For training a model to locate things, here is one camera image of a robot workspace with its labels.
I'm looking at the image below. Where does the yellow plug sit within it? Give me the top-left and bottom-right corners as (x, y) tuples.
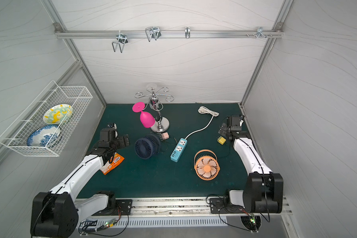
(217, 136), (226, 145)

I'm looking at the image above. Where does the teal power strip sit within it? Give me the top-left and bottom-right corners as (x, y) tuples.
(170, 138), (187, 162)

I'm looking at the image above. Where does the pink fan plug adapter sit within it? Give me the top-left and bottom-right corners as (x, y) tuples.
(161, 132), (169, 140)

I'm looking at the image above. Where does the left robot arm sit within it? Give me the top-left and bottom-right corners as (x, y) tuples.
(30, 124), (132, 238)

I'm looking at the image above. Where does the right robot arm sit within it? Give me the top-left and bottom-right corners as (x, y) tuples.
(219, 115), (284, 214)

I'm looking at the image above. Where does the navy blue desk fan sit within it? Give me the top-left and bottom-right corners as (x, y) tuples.
(134, 134), (161, 160)

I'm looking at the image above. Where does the orange desk fan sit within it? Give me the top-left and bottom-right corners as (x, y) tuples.
(193, 149), (220, 181)

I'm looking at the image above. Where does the orange snack packet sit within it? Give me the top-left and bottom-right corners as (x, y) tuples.
(100, 152), (125, 175)

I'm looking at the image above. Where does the pink wine glass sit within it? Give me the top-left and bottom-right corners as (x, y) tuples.
(132, 102), (155, 128)

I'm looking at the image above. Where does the chrome glass holder stand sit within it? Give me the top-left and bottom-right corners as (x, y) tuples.
(134, 86), (174, 133)

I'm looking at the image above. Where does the yellow green patterned plate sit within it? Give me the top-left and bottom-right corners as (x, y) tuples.
(43, 104), (73, 125)

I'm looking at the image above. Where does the blue white patterned plate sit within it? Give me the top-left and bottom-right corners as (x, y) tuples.
(27, 125), (61, 147)

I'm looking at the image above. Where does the metal hook right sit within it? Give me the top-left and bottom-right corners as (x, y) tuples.
(246, 27), (273, 39)

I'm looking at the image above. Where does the double metal hook left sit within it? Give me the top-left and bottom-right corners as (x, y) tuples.
(112, 32), (128, 53)

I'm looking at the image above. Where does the double metal hook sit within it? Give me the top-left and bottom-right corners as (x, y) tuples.
(112, 32), (128, 53)
(145, 27), (161, 42)

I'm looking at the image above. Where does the single metal hook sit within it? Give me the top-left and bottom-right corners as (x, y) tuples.
(184, 27), (190, 39)

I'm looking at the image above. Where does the double metal hook middle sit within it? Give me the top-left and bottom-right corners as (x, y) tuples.
(145, 27), (161, 42)

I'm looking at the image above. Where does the white power strip cord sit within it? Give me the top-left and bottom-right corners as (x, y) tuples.
(185, 106), (220, 140)

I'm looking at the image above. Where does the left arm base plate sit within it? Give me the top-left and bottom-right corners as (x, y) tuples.
(93, 199), (133, 216)

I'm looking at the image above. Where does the white wire basket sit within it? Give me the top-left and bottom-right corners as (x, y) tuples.
(0, 81), (93, 157)

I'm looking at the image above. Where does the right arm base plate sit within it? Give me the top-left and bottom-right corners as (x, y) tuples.
(207, 197), (247, 215)

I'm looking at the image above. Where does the black left base cable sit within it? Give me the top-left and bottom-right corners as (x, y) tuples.
(78, 205), (130, 238)

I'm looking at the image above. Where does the black base cable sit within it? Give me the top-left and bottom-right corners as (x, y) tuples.
(78, 205), (130, 238)
(205, 194), (270, 233)

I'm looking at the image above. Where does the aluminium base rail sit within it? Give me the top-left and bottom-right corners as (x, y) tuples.
(47, 195), (293, 220)

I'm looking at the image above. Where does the black right base cable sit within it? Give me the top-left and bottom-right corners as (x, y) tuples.
(205, 194), (270, 233)

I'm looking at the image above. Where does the aluminium top rail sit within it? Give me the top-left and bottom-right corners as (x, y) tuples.
(55, 29), (284, 40)

